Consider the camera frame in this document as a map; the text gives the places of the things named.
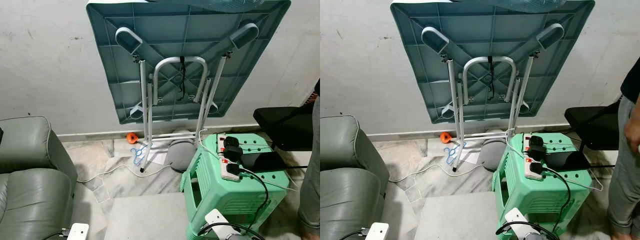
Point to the person in grey trousers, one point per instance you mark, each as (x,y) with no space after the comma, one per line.
(311,175)
(625,175)

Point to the grey round pouf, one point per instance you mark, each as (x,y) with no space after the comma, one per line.
(180,157)
(492,157)

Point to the teal plastic folding table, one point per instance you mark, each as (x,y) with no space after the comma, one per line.
(555,75)
(250,75)

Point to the orange tape roll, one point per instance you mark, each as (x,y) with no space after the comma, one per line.
(131,137)
(446,137)

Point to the black power adapter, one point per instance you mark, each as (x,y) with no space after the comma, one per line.
(536,140)
(537,152)
(231,141)
(233,153)

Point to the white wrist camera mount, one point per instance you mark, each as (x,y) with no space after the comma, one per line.
(79,232)
(379,232)
(515,217)
(217,218)

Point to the white power strip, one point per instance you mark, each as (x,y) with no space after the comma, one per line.
(230,175)
(531,174)

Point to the flat black box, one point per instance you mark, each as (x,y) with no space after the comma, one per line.
(265,161)
(567,160)

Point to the blue clothes hanger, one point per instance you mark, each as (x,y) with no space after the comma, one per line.
(135,151)
(448,150)

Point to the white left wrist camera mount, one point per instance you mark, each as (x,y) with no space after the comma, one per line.
(79,232)
(379,232)

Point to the white paper sheet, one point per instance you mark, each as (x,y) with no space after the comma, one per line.
(159,157)
(470,156)

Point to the grey green leather sofa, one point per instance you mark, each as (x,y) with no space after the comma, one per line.
(30,200)
(350,200)

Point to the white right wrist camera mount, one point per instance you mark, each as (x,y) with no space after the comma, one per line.
(217,218)
(515,217)

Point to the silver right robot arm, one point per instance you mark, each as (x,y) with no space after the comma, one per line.
(532,237)
(232,237)

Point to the black padded chair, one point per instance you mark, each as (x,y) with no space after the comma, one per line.
(590,125)
(285,125)

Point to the green plastic stool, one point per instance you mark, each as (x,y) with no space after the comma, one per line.
(235,200)
(545,200)

